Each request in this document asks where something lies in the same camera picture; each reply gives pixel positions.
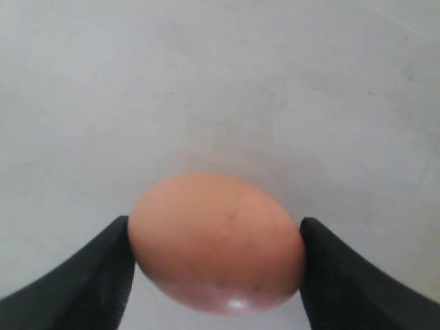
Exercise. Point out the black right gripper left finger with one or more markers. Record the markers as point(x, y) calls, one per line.
point(90, 290)

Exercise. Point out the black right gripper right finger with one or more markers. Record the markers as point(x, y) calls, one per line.
point(342, 290)

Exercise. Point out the brown egg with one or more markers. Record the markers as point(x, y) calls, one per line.
point(217, 244)

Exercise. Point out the clear plastic storage box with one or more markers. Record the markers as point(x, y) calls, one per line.
point(330, 106)

